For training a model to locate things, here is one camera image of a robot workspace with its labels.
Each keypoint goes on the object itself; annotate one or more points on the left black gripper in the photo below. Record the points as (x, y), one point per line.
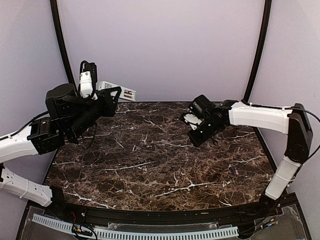
(109, 106)

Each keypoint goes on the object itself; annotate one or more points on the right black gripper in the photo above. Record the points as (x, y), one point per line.
(197, 140)

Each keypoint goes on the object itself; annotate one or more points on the white remote control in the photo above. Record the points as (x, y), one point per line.
(126, 94)

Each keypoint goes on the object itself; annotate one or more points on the blue battery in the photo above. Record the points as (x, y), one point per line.
(232, 170)

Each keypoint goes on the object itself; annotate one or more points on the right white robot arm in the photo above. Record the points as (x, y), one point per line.
(207, 119)

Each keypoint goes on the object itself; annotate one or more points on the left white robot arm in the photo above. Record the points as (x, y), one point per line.
(66, 119)

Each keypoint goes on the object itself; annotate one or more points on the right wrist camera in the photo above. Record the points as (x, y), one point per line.
(191, 120)

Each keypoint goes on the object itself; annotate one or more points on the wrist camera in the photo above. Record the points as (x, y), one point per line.
(191, 120)
(87, 80)

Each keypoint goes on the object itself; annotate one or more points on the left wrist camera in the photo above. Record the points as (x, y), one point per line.
(87, 80)

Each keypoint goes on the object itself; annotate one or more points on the right black frame post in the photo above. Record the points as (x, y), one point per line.
(259, 49)

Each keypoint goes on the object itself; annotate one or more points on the black frame post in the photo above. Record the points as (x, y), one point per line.
(60, 41)
(259, 49)

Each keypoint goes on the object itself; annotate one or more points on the black front rail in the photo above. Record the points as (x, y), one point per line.
(240, 214)

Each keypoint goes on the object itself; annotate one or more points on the left black frame post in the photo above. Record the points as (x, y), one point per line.
(60, 41)

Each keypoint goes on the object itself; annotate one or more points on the white cable duct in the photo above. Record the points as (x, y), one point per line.
(101, 233)

